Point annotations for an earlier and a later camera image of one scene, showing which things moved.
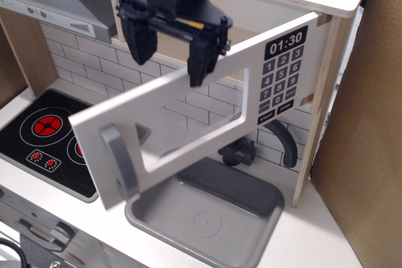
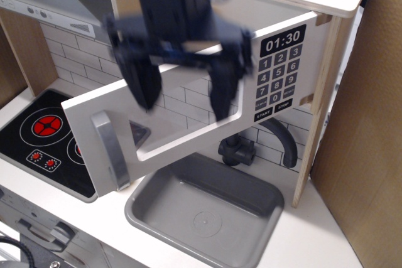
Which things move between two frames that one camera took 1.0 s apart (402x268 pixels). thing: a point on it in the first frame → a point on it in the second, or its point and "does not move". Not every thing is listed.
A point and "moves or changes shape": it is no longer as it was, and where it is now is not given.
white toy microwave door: x=285 y=68 moves or changes shape
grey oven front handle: x=56 y=238 does not move
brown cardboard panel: x=357 y=170 does not move
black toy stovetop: x=41 y=143 does not move
